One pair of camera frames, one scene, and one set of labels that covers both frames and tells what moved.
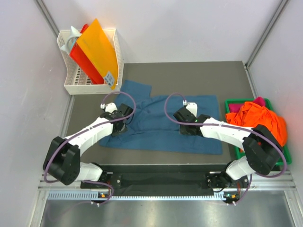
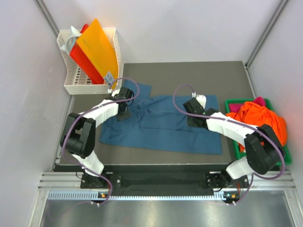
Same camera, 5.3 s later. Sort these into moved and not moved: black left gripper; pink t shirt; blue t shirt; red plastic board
Moved: black left gripper
Not moved: red plastic board; blue t shirt; pink t shirt
